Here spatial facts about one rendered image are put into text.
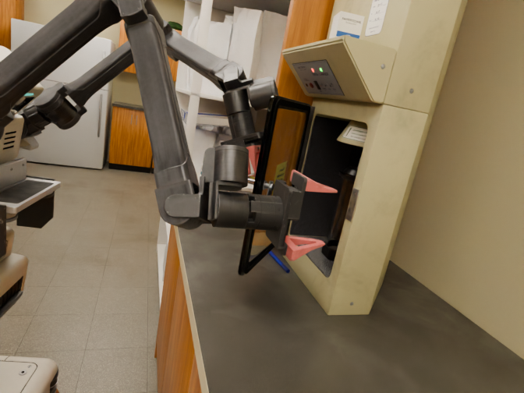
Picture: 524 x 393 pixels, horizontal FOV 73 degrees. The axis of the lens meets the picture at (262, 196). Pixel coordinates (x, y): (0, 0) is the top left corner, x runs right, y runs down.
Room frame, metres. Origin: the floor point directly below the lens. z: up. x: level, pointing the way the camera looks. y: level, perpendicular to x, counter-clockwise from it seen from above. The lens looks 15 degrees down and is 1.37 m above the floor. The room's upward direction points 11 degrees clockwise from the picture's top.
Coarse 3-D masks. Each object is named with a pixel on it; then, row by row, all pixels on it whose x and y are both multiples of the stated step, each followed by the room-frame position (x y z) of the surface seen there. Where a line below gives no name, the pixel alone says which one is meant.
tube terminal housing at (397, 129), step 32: (352, 0) 0.92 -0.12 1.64; (416, 0) 0.72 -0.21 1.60; (448, 0) 0.74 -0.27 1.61; (384, 32) 0.77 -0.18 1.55; (416, 32) 0.72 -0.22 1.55; (448, 32) 0.75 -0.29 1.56; (416, 64) 0.73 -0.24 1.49; (384, 96) 0.72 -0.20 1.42; (416, 96) 0.74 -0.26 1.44; (384, 128) 0.72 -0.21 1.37; (416, 128) 0.75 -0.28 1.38; (384, 160) 0.73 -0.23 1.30; (416, 160) 0.82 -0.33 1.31; (384, 192) 0.73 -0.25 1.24; (352, 224) 0.71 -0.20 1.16; (384, 224) 0.74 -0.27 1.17; (352, 256) 0.72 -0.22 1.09; (384, 256) 0.75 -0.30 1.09; (320, 288) 0.76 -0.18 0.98; (352, 288) 0.73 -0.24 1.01
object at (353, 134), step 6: (348, 126) 0.87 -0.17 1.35; (354, 126) 0.84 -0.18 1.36; (360, 126) 0.83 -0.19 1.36; (366, 126) 0.82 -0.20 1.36; (342, 132) 0.88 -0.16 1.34; (348, 132) 0.85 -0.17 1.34; (354, 132) 0.83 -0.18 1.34; (360, 132) 0.82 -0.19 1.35; (366, 132) 0.82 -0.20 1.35; (342, 138) 0.85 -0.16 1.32; (348, 138) 0.84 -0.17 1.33; (354, 138) 0.82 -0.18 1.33; (360, 138) 0.81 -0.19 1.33; (354, 144) 0.81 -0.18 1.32; (360, 144) 0.81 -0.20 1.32
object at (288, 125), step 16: (272, 96) 0.72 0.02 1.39; (288, 112) 0.82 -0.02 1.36; (304, 112) 0.95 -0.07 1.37; (288, 128) 0.84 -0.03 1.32; (272, 144) 0.76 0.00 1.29; (288, 144) 0.87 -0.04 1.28; (272, 160) 0.78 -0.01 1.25; (288, 160) 0.89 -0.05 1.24; (256, 176) 0.71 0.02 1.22; (272, 176) 0.80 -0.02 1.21; (288, 176) 0.92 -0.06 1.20; (272, 192) 0.82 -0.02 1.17; (256, 240) 0.77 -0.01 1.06; (256, 256) 0.79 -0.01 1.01; (240, 272) 0.71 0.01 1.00
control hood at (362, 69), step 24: (288, 48) 0.94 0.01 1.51; (312, 48) 0.80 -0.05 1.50; (336, 48) 0.71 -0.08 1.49; (360, 48) 0.69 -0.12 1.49; (384, 48) 0.70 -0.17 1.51; (336, 72) 0.77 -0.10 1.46; (360, 72) 0.69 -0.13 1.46; (384, 72) 0.71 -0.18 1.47; (312, 96) 0.97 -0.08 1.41; (336, 96) 0.83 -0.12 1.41; (360, 96) 0.73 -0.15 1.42
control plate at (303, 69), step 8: (296, 64) 0.93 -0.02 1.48; (304, 64) 0.88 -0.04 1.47; (312, 64) 0.84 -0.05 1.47; (320, 64) 0.81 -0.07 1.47; (296, 72) 0.96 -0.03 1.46; (304, 72) 0.91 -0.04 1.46; (312, 72) 0.87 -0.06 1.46; (320, 72) 0.83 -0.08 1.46; (328, 72) 0.79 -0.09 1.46; (304, 80) 0.94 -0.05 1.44; (312, 80) 0.90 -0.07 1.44; (320, 80) 0.86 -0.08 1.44; (328, 80) 0.82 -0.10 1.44; (336, 80) 0.79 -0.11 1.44; (312, 88) 0.93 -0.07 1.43; (320, 88) 0.88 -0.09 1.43; (328, 88) 0.84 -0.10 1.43; (336, 88) 0.81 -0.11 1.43
